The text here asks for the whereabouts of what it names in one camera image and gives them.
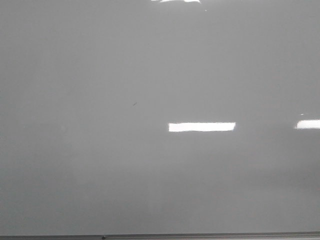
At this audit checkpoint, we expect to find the white whiteboard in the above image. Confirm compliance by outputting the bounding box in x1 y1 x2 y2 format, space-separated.
0 0 320 235

